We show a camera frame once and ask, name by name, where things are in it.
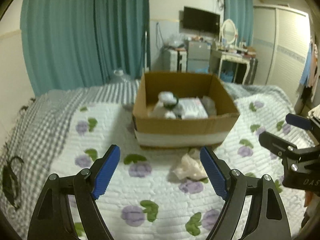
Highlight white oval vanity mirror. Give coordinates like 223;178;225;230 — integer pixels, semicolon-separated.
220;19;238;46

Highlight teal curtain right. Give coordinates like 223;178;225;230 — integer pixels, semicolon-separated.
224;0;254;46

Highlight grey checked blanket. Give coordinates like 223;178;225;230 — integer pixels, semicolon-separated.
1;81;293;239

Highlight teal curtain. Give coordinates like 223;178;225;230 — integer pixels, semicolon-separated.
224;0;254;46
20;0;151;96

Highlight blue plastic bags pile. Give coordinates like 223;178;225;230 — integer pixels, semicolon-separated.
220;70;234;83

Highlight cream cloth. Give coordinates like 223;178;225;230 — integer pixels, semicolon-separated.
173;152;207;180

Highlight white packet in box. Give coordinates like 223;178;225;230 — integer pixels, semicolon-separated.
179;98;208;119

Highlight white wardrobe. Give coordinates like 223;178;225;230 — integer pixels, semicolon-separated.
252;5;310;105

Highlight white floral quilt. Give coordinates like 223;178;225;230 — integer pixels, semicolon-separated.
51;94;313;239

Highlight grey small fridge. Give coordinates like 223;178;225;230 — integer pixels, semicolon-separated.
187;41;211;73

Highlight white sock green trim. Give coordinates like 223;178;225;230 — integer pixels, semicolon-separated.
149;92;184;119

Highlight black wall television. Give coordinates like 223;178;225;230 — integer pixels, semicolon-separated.
182;7;220;35

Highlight white dressing table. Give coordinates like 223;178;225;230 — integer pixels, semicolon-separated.
208;49;258;85

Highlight teal curtain left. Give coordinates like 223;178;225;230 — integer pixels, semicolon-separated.
20;0;151;96

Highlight hanging clothes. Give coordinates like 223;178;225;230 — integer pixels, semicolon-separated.
299;39;319;103

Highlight white suitcase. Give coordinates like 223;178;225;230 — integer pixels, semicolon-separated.
163;49;187;72

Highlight brown cardboard box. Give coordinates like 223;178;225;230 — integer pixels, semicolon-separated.
132;72;240;148

